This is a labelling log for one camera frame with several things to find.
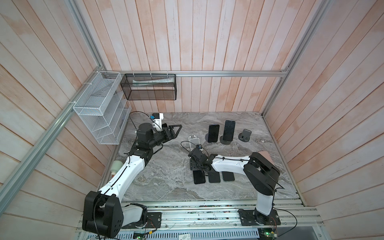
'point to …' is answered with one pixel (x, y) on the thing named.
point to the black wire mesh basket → (149, 86)
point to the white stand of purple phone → (194, 140)
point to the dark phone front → (214, 177)
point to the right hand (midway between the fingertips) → (194, 163)
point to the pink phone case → (266, 155)
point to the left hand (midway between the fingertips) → (178, 129)
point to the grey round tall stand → (224, 142)
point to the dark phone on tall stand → (229, 130)
